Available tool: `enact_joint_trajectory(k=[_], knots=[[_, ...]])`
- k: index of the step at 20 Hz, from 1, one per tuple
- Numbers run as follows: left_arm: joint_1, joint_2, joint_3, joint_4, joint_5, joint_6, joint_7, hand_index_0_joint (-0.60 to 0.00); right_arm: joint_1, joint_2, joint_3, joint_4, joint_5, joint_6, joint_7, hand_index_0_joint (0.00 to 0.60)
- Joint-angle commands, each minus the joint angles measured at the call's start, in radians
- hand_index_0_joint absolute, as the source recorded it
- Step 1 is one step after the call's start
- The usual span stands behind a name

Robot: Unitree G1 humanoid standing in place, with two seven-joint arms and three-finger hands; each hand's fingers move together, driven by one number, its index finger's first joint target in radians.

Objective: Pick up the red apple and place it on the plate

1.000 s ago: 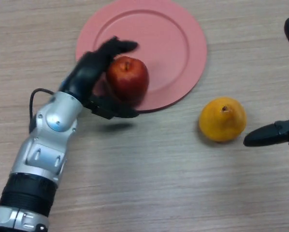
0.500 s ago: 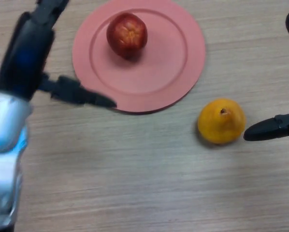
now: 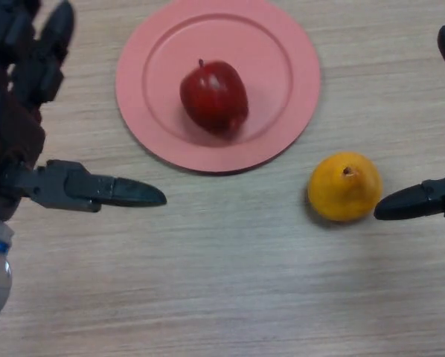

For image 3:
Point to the red apple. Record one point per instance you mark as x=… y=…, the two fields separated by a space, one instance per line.
x=213 y=96

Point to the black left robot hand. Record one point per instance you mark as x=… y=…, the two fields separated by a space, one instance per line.
x=10 y=122

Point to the yellow pear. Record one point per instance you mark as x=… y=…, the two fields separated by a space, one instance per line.
x=343 y=193

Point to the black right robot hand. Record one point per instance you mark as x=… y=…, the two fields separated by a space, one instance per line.
x=408 y=204

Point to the pink round plate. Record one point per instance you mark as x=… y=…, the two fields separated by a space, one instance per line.
x=278 y=56

